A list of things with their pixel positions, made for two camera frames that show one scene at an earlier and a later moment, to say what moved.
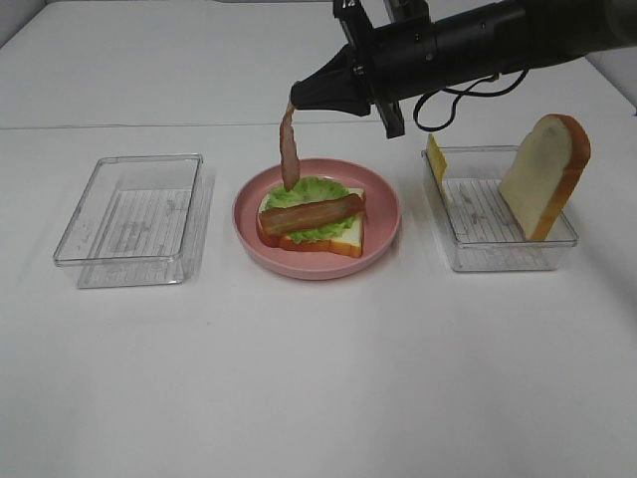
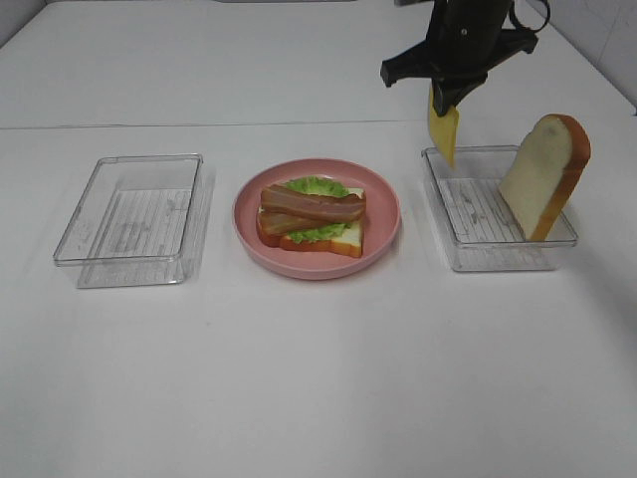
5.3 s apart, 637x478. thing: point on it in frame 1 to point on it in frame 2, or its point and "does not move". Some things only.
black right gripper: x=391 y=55 to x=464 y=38
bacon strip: x=289 y=148 to x=285 y=199
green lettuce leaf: x=308 y=190 does not move
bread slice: x=543 y=173 does not move
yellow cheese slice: x=437 y=157 to x=444 y=127
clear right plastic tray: x=484 y=234 does not move
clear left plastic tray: x=136 y=222 does not move
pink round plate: x=379 y=230 does not move
